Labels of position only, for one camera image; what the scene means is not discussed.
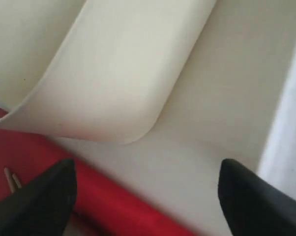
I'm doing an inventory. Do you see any red tablecloth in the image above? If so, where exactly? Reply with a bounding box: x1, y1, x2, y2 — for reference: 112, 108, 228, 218
0, 106, 198, 236

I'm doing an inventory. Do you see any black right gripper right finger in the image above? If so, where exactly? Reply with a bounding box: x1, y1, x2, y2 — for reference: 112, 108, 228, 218
218, 159, 296, 236

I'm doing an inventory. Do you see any wooden chopstick lower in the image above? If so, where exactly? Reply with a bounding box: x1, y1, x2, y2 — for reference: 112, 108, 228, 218
4, 167, 15, 193

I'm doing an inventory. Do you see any wooden chopstick upper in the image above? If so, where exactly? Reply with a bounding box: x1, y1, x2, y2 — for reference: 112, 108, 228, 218
12, 173, 22, 189

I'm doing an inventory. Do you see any wooden chopstick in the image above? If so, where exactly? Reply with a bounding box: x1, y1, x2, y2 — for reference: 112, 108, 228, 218
12, 173, 22, 189
4, 167, 15, 193

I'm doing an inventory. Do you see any cream plastic tub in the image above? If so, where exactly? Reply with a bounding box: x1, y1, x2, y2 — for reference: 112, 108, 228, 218
0, 0, 215, 144

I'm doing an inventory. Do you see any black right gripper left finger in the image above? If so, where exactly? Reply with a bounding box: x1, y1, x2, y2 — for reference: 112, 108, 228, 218
0, 159, 77, 236

